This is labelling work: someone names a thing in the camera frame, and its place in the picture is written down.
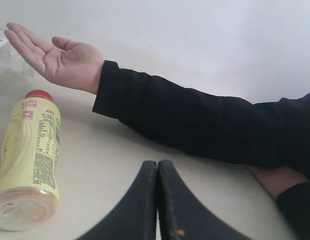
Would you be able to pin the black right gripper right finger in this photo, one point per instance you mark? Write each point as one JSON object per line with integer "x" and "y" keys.
{"x": 182, "y": 216}

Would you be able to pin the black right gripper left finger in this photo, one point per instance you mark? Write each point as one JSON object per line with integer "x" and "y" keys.
{"x": 135, "y": 215}

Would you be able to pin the yellow bottle with red cap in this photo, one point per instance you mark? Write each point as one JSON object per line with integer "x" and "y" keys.
{"x": 29, "y": 192}

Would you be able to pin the clear plastic bottle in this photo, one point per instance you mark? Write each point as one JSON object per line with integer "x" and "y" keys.
{"x": 11, "y": 63}

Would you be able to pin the black sleeved other forearm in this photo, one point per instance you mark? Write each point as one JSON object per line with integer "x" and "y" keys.
{"x": 294, "y": 203}

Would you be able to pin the person's other resting hand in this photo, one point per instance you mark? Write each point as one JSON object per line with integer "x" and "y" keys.
{"x": 276, "y": 180}

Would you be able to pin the person's open receiving hand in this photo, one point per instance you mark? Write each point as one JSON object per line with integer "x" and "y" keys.
{"x": 67, "y": 63}

